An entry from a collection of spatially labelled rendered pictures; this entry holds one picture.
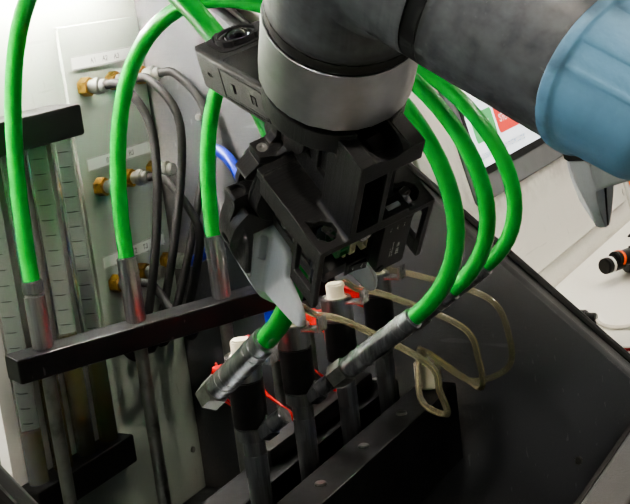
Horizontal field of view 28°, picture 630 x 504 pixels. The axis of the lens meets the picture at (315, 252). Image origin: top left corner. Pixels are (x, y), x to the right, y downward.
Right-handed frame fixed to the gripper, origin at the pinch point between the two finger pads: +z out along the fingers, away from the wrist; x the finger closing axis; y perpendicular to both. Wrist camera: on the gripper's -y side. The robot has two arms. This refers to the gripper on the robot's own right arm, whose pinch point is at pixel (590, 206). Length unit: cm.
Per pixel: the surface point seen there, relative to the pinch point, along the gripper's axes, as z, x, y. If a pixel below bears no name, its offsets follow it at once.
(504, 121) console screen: 3, 64, -29
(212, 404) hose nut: 11.3, -10.1, -24.4
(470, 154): -1.0, 15.6, -14.2
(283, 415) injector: 16.0, 0.0, -25.2
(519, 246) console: 17, 57, -26
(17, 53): -13.3, -1.7, -43.9
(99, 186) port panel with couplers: 1, 20, -55
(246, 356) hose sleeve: 6.8, -12.5, -19.6
